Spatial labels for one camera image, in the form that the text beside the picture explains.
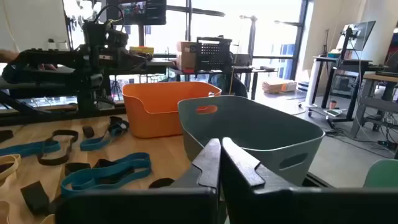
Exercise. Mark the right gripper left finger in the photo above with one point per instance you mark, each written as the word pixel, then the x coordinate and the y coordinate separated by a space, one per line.
pixel 140 205

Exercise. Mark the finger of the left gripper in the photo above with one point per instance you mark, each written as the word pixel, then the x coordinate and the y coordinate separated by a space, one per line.
pixel 141 59

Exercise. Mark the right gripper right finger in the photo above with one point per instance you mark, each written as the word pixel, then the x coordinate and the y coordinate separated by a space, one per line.
pixel 280 205

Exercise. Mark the large wide blue rubber band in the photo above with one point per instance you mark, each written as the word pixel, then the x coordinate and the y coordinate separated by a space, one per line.
pixel 77 182

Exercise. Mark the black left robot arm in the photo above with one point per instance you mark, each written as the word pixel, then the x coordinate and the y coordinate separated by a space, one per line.
pixel 62 57

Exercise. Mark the monitor on arm mount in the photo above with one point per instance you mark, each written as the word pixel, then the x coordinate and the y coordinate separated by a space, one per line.
pixel 362 35

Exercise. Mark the small black rubber band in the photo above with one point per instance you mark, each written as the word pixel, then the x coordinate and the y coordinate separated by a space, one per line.
pixel 115 119
pixel 88 132
pixel 102 163
pixel 161 183
pixel 74 167

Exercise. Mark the large thin black rubber band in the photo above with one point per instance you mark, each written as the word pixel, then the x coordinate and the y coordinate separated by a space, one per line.
pixel 65 132

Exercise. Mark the long blue rubber band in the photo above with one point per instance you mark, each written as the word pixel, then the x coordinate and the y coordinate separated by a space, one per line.
pixel 31 148

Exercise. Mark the yellow box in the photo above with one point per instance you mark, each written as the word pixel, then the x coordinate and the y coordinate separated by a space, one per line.
pixel 141 50

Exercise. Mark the brown cardboard box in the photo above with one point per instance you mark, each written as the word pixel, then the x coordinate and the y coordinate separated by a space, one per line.
pixel 185 59

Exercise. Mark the orange plastic basket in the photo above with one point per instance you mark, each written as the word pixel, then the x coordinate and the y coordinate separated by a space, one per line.
pixel 149 115

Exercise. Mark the person's hand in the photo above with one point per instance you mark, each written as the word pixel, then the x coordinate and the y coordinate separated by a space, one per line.
pixel 7 56
pixel 48 67

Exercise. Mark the black perforated crate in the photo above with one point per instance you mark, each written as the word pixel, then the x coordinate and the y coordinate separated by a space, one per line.
pixel 214 54

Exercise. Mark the slate grey plastic basket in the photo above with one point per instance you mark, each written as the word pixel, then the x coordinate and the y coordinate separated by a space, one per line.
pixel 248 124

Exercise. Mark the white board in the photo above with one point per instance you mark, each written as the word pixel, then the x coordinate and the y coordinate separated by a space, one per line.
pixel 31 21

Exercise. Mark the dark backpack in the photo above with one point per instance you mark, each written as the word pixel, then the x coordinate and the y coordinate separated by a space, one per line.
pixel 236 88

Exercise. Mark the teal green plastic basket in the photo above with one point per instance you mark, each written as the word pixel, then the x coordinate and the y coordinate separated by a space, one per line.
pixel 384 174

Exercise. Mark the small brown cup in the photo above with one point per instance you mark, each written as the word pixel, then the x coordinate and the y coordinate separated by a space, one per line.
pixel 333 104

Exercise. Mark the stack of cardboard sheets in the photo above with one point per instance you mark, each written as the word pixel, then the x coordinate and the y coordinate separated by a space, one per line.
pixel 275 86

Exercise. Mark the blue white striped object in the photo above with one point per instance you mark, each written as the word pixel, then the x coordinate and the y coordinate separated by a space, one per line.
pixel 303 86

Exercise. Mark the black workbench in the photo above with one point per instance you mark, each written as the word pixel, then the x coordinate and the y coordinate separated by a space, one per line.
pixel 264 70

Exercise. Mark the white cylinder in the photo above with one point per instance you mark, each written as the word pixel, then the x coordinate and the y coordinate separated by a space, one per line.
pixel 314 84

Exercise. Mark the wooden top desk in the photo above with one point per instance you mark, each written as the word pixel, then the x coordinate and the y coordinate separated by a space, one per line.
pixel 379 77

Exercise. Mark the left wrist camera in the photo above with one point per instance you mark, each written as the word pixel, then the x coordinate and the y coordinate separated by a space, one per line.
pixel 99 35

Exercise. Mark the wall mounted screen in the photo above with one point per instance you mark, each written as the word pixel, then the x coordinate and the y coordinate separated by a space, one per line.
pixel 149 15

